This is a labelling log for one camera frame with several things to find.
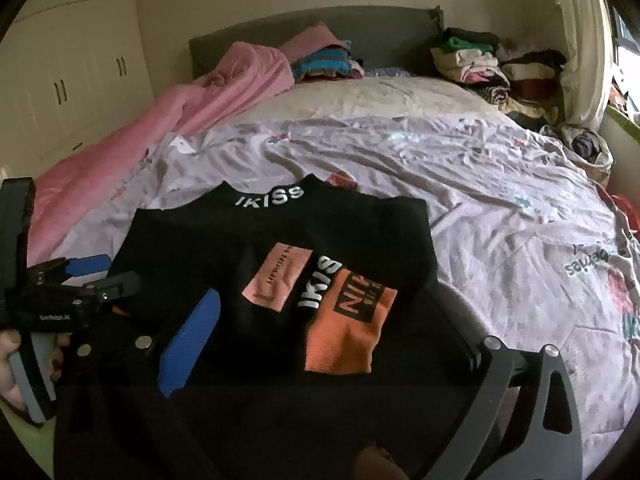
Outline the black t-shirt with orange patches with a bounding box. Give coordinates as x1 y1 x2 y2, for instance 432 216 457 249
107 174 473 480

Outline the light green cloth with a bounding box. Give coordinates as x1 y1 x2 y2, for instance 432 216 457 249
0 400 56 480

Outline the white bag of clothes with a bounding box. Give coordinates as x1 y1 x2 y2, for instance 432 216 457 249
539 124 615 181

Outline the cream fleece blanket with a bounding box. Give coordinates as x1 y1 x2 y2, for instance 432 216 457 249
235 76 511 126

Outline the red plastic bag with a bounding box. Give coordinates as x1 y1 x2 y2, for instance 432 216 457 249
607 192 640 246

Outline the cream curtain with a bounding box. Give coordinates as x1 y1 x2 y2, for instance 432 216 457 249
550 0 613 128

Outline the white wardrobe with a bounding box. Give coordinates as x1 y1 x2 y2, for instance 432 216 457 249
0 0 156 176

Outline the printed white duvet cover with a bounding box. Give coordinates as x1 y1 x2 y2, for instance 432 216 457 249
50 115 640 461

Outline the person's left hand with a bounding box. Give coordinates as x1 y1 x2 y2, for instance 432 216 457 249
0 330 72 413

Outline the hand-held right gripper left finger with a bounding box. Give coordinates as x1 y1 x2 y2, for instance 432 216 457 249
52 287 223 480

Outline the cluttered window sill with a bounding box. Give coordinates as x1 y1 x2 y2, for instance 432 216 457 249
605 80 640 146

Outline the grey headboard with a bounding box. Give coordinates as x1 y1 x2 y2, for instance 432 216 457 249
189 6 446 81

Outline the window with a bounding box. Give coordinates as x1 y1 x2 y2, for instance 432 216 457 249
607 0 640 61

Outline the person's right hand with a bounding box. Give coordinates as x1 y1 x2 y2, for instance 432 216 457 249
354 442 412 480

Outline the pink pillow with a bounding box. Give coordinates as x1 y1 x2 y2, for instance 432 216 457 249
277 22 351 61

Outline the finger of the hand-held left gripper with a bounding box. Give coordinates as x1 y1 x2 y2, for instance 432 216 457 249
82 270 142 307
65 254 112 277

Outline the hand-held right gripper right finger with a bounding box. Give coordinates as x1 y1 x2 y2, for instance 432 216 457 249
415 285 586 480

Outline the pink quilt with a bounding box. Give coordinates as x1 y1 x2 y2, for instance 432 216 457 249
27 42 296 261

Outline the light blue ruffled cloth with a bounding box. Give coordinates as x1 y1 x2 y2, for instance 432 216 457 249
362 65 416 78

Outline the teal striped folded cloth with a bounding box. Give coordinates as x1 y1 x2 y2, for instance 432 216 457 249
291 47 363 83

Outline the pile of folded clothes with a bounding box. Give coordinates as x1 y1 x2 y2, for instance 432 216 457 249
430 27 568 126

